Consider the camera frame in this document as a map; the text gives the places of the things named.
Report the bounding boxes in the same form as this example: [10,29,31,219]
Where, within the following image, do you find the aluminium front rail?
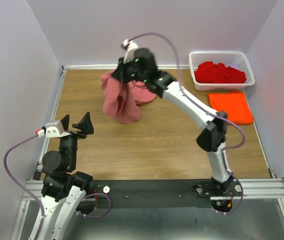
[22,178,284,201]

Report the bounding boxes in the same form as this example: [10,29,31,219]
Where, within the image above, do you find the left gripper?
[60,111,94,170]

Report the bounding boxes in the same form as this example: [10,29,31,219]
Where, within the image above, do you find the red t-shirt in basket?
[194,61,246,84]

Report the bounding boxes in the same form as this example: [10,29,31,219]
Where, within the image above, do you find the white plastic laundry basket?
[189,50,255,91]

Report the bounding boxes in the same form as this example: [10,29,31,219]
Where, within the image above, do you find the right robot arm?
[112,47,234,196]

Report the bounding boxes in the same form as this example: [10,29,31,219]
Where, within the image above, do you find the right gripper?
[111,55,147,84]

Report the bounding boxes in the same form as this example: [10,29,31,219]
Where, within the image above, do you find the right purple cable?
[131,32,247,151]

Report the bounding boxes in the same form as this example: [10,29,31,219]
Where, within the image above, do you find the pink t-shirt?
[101,70,157,124]

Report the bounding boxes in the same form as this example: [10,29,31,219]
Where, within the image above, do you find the lavender garment in basket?
[229,64,240,70]

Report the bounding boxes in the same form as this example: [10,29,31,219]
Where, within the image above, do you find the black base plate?
[93,179,241,209]

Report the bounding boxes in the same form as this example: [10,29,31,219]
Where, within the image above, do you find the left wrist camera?
[45,120,65,138]

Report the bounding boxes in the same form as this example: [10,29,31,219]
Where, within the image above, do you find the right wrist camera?
[121,39,139,64]

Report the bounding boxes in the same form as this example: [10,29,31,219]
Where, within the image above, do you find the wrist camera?
[45,120,65,138]
[121,39,139,64]

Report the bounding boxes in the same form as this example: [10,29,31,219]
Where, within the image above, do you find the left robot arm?
[29,112,94,240]

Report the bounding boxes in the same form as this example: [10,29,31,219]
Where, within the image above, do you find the folded orange t-shirt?
[207,91,254,125]

